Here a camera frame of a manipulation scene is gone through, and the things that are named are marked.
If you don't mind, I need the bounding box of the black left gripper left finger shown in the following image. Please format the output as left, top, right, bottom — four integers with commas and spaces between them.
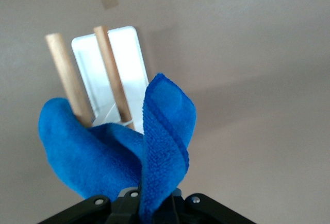
38, 186, 142, 224

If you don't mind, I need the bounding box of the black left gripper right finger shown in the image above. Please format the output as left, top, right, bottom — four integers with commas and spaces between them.
152, 187, 258, 224

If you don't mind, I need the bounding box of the blue microfibre towel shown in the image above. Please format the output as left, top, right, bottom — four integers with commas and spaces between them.
38, 72, 197, 224

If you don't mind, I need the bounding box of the white rack with wooden rods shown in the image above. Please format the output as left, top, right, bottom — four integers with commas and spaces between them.
45, 25, 150, 134

